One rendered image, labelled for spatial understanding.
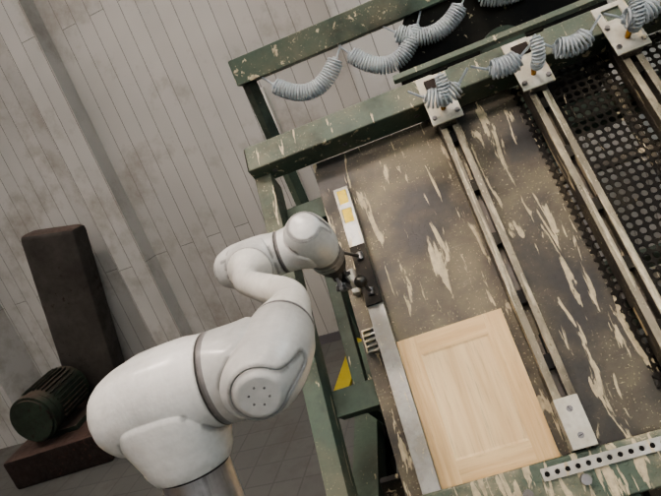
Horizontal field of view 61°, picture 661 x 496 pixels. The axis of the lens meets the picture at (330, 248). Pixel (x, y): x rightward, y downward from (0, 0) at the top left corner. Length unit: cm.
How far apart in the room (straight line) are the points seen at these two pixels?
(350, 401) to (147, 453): 100
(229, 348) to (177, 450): 15
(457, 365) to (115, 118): 411
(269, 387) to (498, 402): 101
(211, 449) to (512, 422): 99
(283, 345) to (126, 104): 451
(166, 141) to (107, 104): 58
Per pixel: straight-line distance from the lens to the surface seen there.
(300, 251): 123
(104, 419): 83
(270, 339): 73
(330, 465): 165
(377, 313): 168
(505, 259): 170
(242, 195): 483
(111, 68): 518
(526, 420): 162
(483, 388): 163
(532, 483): 159
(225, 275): 131
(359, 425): 219
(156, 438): 80
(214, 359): 75
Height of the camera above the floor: 190
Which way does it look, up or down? 13 degrees down
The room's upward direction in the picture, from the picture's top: 22 degrees counter-clockwise
